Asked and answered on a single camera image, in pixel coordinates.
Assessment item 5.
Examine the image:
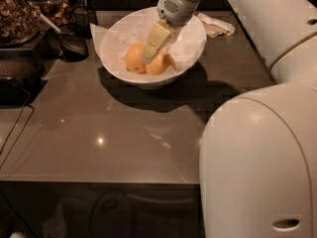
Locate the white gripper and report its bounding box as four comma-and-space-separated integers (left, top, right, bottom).
142, 0, 200, 71

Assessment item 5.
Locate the orange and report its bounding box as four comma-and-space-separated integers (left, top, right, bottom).
125, 43, 146, 73
146, 51, 172, 75

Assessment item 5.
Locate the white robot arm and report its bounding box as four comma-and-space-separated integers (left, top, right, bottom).
199, 0, 317, 238

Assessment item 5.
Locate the white paper bowl liner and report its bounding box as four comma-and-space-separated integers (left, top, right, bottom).
90, 7, 206, 67

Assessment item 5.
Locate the white ceramic bowl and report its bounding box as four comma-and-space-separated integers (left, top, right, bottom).
92, 7, 207, 89

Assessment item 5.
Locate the folded paper napkin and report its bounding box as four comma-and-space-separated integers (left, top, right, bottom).
197, 13, 236, 38

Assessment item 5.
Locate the black mesh cup rear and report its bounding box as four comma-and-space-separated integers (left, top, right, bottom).
72, 5, 98, 40

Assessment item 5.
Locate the black mesh cup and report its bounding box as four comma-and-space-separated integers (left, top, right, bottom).
57, 23, 89, 62
72, 5, 98, 40

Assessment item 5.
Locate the black mesh cup front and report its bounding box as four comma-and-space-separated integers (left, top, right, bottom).
57, 23, 89, 62

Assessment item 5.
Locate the rear glass snack jar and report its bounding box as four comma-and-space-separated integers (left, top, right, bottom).
28, 0, 73, 27

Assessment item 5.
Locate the black appliance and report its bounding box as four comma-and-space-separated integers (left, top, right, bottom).
0, 49, 46, 106

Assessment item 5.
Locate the large glass snack jar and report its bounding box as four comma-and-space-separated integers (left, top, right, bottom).
0, 0, 39, 48

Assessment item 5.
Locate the black power cable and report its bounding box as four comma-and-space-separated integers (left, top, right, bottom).
0, 89, 36, 171

